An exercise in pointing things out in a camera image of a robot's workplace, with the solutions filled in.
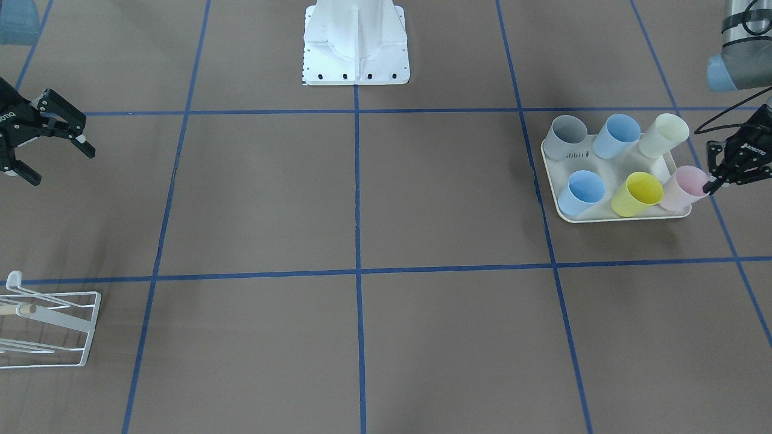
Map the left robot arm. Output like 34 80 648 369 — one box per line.
703 1 771 195

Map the white cup tray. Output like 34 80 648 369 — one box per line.
540 133 692 224

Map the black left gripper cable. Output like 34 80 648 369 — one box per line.
694 0 772 134

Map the grey plastic cup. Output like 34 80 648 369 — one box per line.
543 115 587 160

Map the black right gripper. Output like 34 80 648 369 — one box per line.
1 78 96 186

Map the light blue cup front row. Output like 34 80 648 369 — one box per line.
557 170 606 216

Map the light blue cup back row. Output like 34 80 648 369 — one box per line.
592 113 641 159

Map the pink plastic cup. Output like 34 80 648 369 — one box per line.
659 165 709 212

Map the yellow plastic cup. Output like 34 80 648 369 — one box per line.
610 171 663 218

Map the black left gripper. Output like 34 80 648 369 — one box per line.
703 104 771 195

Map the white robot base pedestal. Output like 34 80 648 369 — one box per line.
302 1 411 86

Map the white wire dish rack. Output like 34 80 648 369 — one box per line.
1 270 102 370

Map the light blue cup row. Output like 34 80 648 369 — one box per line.
592 113 641 159
557 170 606 216

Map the cream white plastic cup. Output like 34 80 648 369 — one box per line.
639 113 690 159

